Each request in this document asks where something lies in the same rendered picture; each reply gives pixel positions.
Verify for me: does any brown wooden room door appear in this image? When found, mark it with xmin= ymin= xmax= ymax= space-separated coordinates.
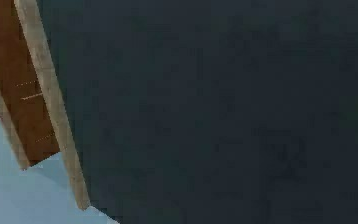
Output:
xmin=0 ymin=0 xmax=61 ymax=167

